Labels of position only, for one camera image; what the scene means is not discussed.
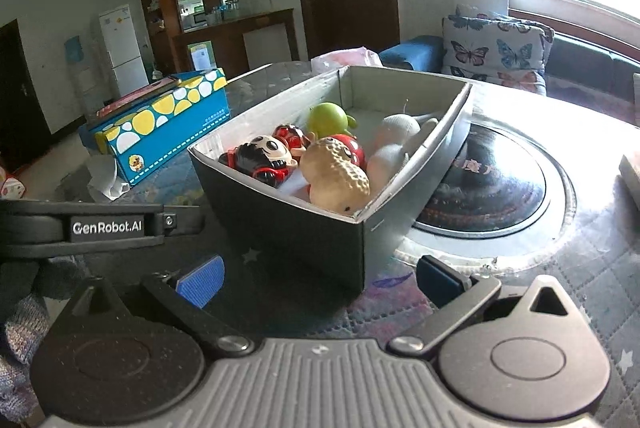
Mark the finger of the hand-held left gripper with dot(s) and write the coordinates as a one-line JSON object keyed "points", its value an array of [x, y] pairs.
{"points": [[182, 219]]}

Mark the dark wooden counter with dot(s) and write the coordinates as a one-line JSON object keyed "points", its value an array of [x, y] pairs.
{"points": [[230, 38]]}

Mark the white knitted doll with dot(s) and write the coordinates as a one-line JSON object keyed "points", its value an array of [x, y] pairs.
{"points": [[395, 143]]}

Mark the dark side door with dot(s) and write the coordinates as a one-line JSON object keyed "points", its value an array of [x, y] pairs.
{"points": [[17, 108]]}

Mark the round black cooktop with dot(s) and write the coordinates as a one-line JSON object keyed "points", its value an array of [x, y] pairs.
{"points": [[500, 188]]}

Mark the red and white small box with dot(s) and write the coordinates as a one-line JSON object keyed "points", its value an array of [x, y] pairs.
{"points": [[11, 185]]}

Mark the red printed booklet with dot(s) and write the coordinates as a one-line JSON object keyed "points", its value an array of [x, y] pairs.
{"points": [[132, 100]]}

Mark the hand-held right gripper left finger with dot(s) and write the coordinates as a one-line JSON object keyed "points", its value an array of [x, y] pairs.
{"points": [[202, 280]]}

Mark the person's left hand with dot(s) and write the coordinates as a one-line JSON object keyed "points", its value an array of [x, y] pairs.
{"points": [[20, 333]]}

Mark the tan peanut toy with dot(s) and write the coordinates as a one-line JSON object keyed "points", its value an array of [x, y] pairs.
{"points": [[335, 180]]}

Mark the black-haired toy figure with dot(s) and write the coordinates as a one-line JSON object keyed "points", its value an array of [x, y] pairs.
{"points": [[262, 155]]}

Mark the red round-eared toy figure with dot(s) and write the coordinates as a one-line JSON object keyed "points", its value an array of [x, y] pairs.
{"points": [[352, 150]]}

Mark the blue spotted tissue box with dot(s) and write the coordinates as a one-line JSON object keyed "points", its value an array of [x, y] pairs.
{"points": [[170, 133]]}

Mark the white water dispenser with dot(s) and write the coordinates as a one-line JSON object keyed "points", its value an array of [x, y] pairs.
{"points": [[87, 80]]}

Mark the white refrigerator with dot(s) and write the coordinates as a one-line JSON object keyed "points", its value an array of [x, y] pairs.
{"points": [[122, 53]]}

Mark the wooden display cabinet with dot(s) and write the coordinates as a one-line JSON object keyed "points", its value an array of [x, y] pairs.
{"points": [[160, 8]]}

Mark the crumpled white tissue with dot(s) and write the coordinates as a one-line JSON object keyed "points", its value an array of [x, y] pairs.
{"points": [[105, 180]]}

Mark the butterfly print pillow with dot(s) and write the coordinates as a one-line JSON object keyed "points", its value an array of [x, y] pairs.
{"points": [[495, 50]]}

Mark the blue sofa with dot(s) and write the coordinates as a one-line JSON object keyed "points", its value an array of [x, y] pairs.
{"points": [[415, 50]]}

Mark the red and black toy figure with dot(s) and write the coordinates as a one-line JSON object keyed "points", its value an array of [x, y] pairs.
{"points": [[290, 135]]}

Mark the pink plastic bag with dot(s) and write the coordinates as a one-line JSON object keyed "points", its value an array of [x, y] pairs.
{"points": [[350, 58]]}

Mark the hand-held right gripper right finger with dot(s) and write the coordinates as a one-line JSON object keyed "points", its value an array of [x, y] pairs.
{"points": [[440, 283]]}

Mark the grey cardboard box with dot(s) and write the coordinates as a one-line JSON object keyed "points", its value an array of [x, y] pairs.
{"points": [[280, 228]]}

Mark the green plastic alien toy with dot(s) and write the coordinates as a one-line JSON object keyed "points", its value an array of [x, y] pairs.
{"points": [[327, 120]]}

